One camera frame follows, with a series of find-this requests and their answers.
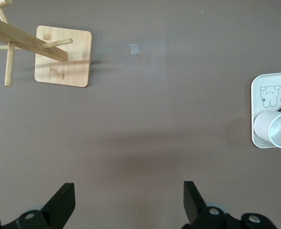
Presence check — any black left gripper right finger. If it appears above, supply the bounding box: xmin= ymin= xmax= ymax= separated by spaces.
xmin=182 ymin=181 xmax=227 ymax=229

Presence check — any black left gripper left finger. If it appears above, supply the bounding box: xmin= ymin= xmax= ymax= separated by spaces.
xmin=16 ymin=182 xmax=76 ymax=229

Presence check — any white mug with smiley face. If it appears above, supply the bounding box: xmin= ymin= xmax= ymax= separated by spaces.
xmin=253 ymin=103 xmax=281 ymax=149

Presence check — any wooden mug rack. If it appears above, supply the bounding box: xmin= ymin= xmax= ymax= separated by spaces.
xmin=0 ymin=0 xmax=94 ymax=89

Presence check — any cream tray with rabbit print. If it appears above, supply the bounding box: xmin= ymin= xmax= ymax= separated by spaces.
xmin=250 ymin=71 xmax=281 ymax=149

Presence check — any small tape patch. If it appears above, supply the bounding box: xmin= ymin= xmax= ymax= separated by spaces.
xmin=130 ymin=43 xmax=141 ymax=56

